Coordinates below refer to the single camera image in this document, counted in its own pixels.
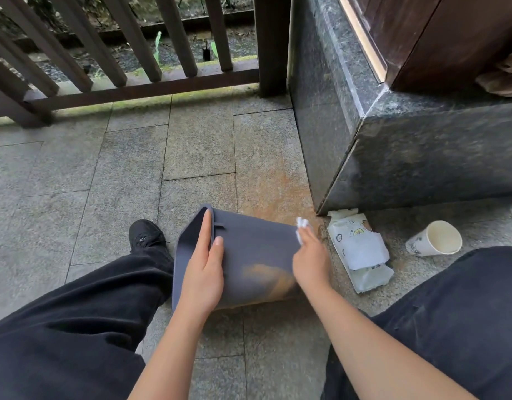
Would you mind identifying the person's right forearm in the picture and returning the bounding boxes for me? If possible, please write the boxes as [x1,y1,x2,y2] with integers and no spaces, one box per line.
[305,281,478,400]

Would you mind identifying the person's right hand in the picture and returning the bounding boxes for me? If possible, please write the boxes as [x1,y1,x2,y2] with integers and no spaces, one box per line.
[292,224,333,294]

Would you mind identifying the grey granite plinth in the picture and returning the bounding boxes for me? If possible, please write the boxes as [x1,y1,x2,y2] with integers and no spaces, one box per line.
[287,0,512,216]

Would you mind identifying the crumpled brown paper bag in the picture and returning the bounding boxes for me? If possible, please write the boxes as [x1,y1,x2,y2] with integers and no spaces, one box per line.
[475,47,512,98]

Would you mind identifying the white paper cup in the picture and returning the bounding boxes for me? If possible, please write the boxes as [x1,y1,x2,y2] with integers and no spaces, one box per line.
[405,220,463,258]

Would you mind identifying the person's left forearm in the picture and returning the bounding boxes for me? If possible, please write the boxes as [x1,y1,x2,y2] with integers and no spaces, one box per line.
[128,306,217,400]

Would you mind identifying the person's black left shoe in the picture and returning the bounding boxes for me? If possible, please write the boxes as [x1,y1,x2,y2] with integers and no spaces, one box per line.
[129,219,173,263]

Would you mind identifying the white wet wipes packet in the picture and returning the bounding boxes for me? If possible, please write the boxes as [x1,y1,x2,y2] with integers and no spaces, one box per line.
[326,208,395,294]

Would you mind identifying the brown wooden pillar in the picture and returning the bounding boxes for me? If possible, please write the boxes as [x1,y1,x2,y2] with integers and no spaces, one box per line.
[337,0,512,94]

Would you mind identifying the green plants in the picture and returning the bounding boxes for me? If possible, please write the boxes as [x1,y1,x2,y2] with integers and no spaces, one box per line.
[151,31,219,67]

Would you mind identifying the brown wipe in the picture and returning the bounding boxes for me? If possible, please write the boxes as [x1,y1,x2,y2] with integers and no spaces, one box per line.
[295,217,310,246]

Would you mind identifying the dark blue plastic bin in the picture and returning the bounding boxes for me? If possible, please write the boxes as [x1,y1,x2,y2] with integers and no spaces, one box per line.
[171,204,306,312]

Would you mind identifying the brass trim strip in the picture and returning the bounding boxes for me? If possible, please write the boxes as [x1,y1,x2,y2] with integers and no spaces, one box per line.
[337,0,388,84]

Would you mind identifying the dark wooden railing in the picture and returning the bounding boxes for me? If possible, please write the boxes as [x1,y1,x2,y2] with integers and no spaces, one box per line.
[0,0,292,129]

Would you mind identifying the person's left hand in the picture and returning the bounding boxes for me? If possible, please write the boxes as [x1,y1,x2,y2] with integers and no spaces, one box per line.
[174,208,225,326]

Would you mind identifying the person's black trousers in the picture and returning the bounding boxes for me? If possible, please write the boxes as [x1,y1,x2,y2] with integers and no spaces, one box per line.
[0,245,512,400]

